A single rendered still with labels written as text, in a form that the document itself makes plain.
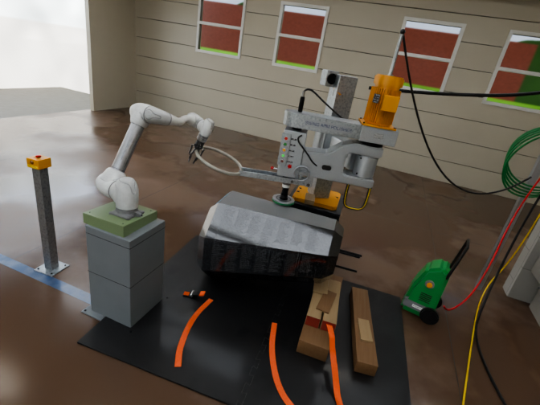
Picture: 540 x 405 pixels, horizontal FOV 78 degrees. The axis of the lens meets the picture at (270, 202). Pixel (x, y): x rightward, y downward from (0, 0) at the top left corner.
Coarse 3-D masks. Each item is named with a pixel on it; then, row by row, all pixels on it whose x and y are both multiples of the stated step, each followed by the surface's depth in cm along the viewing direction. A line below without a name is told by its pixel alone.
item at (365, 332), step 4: (360, 320) 295; (364, 320) 295; (360, 324) 290; (364, 324) 291; (368, 324) 292; (360, 328) 285; (364, 328) 286; (368, 328) 287; (360, 332) 281; (364, 332) 282; (368, 332) 283; (360, 336) 277; (364, 336) 278; (368, 336) 278; (364, 340) 274; (368, 340) 274; (372, 340) 275
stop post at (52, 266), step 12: (36, 168) 268; (36, 180) 275; (48, 180) 281; (36, 192) 280; (48, 192) 284; (48, 204) 287; (48, 216) 290; (48, 228) 294; (48, 240) 297; (48, 252) 302; (48, 264) 308; (60, 264) 319
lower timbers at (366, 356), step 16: (352, 288) 337; (352, 304) 319; (368, 304) 319; (352, 320) 304; (368, 320) 298; (304, 336) 266; (320, 336) 269; (352, 336) 289; (304, 352) 266; (320, 352) 261; (368, 352) 264; (368, 368) 255
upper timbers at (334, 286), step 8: (336, 280) 325; (328, 288) 311; (336, 288) 313; (312, 296) 298; (320, 296) 300; (336, 296) 303; (312, 304) 288; (336, 304) 293; (312, 312) 279; (320, 312) 280; (336, 312) 283; (312, 320) 275; (320, 320) 273; (328, 320) 273; (336, 320) 275; (320, 328) 276
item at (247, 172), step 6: (246, 168) 323; (240, 174) 314; (246, 174) 313; (252, 174) 313; (258, 174) 312; (264, 174) 311; (270, 174) 322; (276, 174) 321; (270, 180) 312; (276, 180) 311; (282, 180) 311; (288, 180) 310; (294, 180) 309; (312, 180) 318
